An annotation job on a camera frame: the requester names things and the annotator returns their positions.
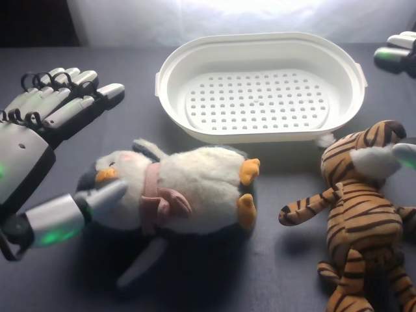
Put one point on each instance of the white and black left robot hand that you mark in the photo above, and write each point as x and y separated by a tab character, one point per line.
26	152

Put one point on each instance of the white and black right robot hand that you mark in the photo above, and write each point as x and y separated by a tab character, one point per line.
390	55

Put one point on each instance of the white oval perforated plastic basket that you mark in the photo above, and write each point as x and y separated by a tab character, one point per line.
260	100

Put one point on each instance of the striped plush tiger toy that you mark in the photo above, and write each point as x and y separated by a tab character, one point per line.
364	208

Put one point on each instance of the plush penguin with pink scarf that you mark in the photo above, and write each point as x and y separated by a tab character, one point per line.
198	185

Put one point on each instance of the dark grey table cloth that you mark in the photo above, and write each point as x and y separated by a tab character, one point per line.
286	279

